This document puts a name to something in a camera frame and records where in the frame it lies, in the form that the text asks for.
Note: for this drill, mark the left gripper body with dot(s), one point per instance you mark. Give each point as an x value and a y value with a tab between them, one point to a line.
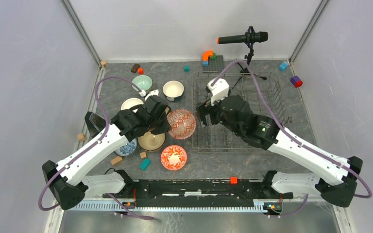
159	125

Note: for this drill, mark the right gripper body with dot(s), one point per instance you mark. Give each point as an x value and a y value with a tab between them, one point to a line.
216	115

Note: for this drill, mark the blue zigzag pattern bowl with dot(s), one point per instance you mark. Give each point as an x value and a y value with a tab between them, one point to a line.
182	122

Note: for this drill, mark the pink speckled bowl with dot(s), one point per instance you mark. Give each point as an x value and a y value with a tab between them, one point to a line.
151	142

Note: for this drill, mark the orange bowl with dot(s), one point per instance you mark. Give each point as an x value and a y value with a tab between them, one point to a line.
131	102

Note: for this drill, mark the teal and white bowl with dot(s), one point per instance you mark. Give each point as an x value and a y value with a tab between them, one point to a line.
173	90

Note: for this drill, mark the mint green flower bowl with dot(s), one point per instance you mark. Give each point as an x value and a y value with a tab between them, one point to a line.
144	82

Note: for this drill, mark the blue floral white bowl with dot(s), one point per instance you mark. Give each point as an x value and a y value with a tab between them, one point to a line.
127	149

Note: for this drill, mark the red and white bowl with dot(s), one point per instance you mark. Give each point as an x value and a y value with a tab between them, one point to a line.
173	157

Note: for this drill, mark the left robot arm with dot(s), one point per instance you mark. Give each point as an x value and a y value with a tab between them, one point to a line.
68	179

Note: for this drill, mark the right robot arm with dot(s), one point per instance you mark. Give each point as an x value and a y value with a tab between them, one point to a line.
332	177

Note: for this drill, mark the grey building block baseplate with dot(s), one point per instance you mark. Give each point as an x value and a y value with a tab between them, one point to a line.
215	65

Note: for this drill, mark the red orange small block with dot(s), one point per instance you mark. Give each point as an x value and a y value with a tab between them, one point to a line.
140	71

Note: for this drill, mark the teal block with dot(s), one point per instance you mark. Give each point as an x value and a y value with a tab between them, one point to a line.
145	163

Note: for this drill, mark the brown block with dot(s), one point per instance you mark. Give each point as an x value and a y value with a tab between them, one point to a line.
135	68

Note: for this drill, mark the orange curved block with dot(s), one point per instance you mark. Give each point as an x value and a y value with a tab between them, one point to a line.
207	55

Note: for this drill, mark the tan wooden brick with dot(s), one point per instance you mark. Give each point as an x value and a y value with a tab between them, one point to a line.
116	161

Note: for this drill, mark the black clear-top box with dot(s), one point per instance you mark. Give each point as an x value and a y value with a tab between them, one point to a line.
95	123

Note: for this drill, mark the light blue block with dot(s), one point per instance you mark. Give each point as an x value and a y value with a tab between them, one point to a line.
283	65

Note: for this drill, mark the purple and red block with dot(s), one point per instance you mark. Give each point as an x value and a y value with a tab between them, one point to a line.
296	81

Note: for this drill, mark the black microphone orange tip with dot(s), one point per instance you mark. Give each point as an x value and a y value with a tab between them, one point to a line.
248	38

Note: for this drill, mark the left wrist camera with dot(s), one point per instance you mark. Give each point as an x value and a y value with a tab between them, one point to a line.
146	95

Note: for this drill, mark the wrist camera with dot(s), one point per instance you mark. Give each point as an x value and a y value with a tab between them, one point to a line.
219	91
146	95

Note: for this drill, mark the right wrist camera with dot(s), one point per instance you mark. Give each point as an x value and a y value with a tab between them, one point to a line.
219	91

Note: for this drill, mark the grey wire dish rack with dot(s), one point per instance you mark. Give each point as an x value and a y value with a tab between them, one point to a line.
264	98

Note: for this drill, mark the wooden cube at wall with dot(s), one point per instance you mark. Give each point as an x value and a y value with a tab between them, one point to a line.
81	137

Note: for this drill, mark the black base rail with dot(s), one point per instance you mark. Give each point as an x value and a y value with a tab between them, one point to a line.
199	193

